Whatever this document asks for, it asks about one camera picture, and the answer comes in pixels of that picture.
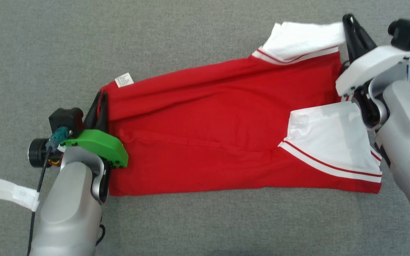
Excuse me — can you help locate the red white-sleeved basketball jersey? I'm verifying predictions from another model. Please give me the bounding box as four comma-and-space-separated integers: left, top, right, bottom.
98, 21, 383, 197

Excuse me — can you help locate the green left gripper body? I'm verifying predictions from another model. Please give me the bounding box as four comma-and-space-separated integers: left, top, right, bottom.
59, 129, 129, 169

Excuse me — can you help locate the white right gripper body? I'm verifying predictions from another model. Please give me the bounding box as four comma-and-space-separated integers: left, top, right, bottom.
335, 45, 410, 97

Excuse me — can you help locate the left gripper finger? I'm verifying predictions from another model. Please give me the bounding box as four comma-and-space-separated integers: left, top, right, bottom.
97, 92, 108, 132
83, 91, 101, 130

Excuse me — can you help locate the white cable label tag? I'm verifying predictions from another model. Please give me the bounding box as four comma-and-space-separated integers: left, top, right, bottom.
0, 174, 41, 212

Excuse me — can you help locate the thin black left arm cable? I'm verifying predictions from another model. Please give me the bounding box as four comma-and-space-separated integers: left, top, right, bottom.
95, 223, 106, 246

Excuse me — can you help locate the grey fabric sofa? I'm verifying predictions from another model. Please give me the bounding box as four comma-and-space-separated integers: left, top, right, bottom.
0, 0, 410, 256

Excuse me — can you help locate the black teal-plug left camera cable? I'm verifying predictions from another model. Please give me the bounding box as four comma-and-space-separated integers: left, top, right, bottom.
26, 126, 72, 256

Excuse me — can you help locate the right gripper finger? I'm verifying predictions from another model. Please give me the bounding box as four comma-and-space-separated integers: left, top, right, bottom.
342, 13, 378, 62

